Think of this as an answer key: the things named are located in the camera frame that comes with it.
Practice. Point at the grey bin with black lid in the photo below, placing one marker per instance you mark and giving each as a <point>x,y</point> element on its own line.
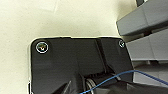
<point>143,20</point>

